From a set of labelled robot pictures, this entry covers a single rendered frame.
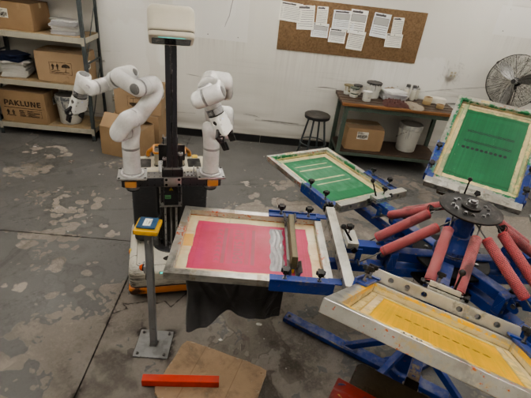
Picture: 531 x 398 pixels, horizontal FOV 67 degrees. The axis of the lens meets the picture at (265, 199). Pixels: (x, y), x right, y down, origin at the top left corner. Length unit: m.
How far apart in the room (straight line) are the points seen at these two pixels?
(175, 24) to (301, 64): 3.76
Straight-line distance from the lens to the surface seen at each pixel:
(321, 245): 2.15
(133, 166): 2.33
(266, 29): 5.53
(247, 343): 2.91
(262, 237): 2.19
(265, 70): 5.62
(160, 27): 1.99
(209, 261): 2.00
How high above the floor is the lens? 2.22
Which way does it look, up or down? 30 degrees down
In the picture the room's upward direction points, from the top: 7 degrees clockwise
